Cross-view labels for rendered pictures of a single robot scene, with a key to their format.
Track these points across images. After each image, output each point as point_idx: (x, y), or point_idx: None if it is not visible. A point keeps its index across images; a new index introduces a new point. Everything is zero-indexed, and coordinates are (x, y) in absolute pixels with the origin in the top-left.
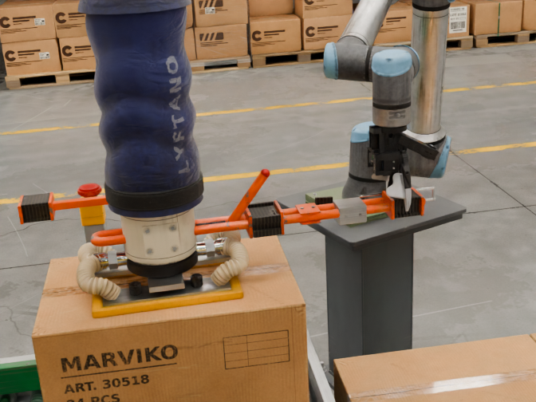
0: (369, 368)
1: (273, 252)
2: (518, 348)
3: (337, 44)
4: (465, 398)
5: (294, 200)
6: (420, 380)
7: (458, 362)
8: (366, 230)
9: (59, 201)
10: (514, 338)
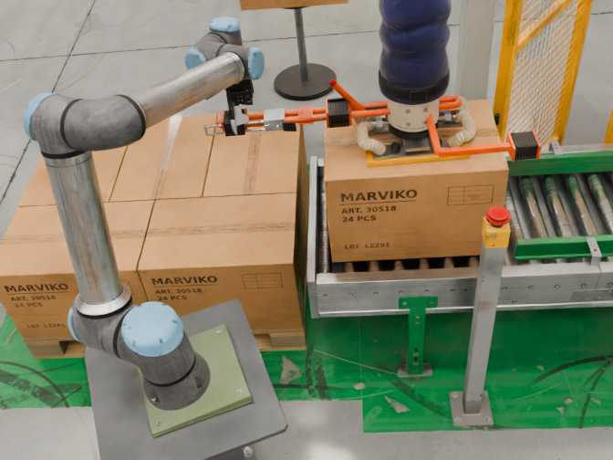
0: (270, 249)
1: (332, 158)
2: (156, 256)
3: (247, 47)
4: (223, 217)
5: (263, 415)
6: (241, 235)
7: (206, 247)
8: (213, 318)
9: (503, 144)
10: (150, 266)
